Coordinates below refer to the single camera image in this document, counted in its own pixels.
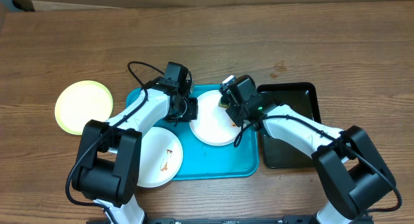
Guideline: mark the white plate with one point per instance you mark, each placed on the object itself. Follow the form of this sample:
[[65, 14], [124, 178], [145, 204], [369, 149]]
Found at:
[[213, 126], [161, 158]]

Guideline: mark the teal plastic serving tray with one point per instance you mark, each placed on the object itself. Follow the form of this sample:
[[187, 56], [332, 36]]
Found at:
[[204, 161]]

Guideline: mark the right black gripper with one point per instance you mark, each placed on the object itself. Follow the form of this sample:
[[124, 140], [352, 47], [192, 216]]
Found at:
[[240, 117]]

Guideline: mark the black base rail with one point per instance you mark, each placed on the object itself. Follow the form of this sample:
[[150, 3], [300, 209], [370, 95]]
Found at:
[[301, 219]]

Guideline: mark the black water tray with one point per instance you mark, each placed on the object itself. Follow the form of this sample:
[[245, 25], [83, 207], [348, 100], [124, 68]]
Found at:
[[302, 98]]

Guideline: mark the green rimmed plate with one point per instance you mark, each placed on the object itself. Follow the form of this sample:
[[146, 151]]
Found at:
[[81, 102]]

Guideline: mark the green yellow sponge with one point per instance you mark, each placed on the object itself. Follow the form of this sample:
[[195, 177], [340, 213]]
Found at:
[[223, 102]]

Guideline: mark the white plate bottom left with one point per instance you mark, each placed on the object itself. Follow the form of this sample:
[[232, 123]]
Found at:
[[161, 158]]

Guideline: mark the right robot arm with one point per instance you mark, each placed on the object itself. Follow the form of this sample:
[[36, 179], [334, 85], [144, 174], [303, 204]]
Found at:
[[355, 178]]

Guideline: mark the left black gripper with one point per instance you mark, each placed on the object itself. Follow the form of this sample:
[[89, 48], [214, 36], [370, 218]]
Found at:
[[193, 113]]

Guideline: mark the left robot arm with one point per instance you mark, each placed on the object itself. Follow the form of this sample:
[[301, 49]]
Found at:
[[106, 170]]

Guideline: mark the white plate top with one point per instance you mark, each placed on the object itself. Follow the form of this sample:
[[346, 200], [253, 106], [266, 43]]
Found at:
[[213, 126]]

